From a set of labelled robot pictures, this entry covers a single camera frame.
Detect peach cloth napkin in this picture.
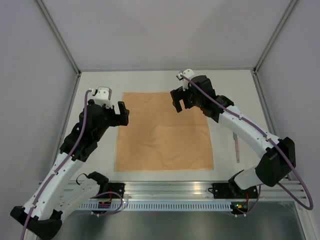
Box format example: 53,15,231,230
115,92,214,172

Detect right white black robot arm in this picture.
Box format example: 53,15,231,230
170,69,296,198

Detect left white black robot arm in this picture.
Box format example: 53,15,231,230
10,99,130,240

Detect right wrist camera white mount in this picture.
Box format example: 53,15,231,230
176,68,195,91

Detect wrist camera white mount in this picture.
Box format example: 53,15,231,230
90,86,113,109
176,68,195,91

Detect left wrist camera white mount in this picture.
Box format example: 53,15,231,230
90,86,113,109

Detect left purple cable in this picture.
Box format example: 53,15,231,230
21,89,94,236

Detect purple cable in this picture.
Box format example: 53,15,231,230
182,75,314,211
21,89,94,236

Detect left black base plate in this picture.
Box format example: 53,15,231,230
97,182,125,199

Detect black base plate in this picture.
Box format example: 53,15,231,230
97,182,125,199
207,182,258,200

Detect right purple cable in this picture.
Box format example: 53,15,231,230
182,75,314,211

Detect aluminium front rail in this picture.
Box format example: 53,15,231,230
37,180,308,201

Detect white slotted cable duct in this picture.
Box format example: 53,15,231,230
77,200,232,212

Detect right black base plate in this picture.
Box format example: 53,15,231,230
207,182,258,200

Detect aluminium frame left post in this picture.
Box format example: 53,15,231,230
34,0,81,76

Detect aluminium frame post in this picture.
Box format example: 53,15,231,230
252,0,300,75
34,0,81,76

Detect aluminium frame right post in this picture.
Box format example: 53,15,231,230
252,0,300,75

